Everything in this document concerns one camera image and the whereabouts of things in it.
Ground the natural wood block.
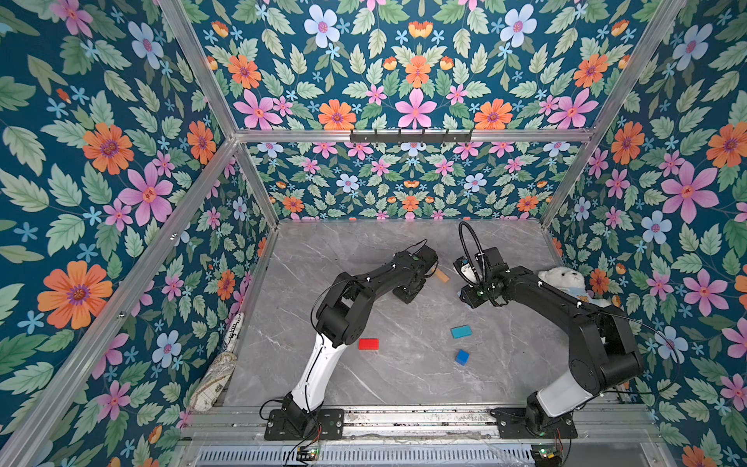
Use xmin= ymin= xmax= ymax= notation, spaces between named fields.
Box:
xmin=434 ymin=268 xmax=449 ymax=283

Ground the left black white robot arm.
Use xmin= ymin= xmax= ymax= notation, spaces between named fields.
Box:
xmin=281 ymin=241 xmax=439 ymax=435

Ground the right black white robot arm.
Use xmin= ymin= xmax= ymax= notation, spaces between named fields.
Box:
xmin=453 ymin=247 xmax=644 ymax=437

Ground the teal rectangular block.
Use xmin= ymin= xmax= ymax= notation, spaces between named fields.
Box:
xmin=451 ymin=325 xmax=473 ymax=340

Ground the red rectangular block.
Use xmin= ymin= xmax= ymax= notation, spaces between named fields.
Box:
xmin=358 ymin=338 xmax=381 ymax=351

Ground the white teddy bear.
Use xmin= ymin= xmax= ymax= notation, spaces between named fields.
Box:
xmin=538 ymin=267 xmax=612 ymax=307

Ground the blue square block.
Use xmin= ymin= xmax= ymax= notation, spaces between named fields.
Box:
xmin=455 ymin=349 xmax=470 ymax=366

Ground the right green circuit board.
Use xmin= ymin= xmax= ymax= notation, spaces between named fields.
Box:
xmin=531 ymin=445 xmax=563 ymax=467

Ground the green circuit board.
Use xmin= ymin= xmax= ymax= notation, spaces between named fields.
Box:
xmin=531 ymin=445 xmax=563 ymax=467
xmin=296 ymin=447 xmax=319 ymax=463

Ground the rolled patterned cloth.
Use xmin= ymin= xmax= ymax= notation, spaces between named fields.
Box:
xmin=190 ymin=313 xmax=245 ymax=413

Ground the left green circuit board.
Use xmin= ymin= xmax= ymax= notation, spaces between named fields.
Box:
xmin=296 ymin=447 xmax=319 ymax=463

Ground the black hook rail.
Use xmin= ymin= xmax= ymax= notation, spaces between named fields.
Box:
xmin=348 ymin=130 xmax=473 ymax=145

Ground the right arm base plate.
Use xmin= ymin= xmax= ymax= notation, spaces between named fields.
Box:
xmin=489 ymin=408 xmax=578 ymax=440

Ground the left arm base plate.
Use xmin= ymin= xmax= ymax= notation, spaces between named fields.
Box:
xmin=264 ymin=409 xmax=345 ymax=441

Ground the aluminium front rail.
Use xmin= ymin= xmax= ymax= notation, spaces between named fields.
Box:
xmin=180 ymin=402 xmax=661 ymax=445

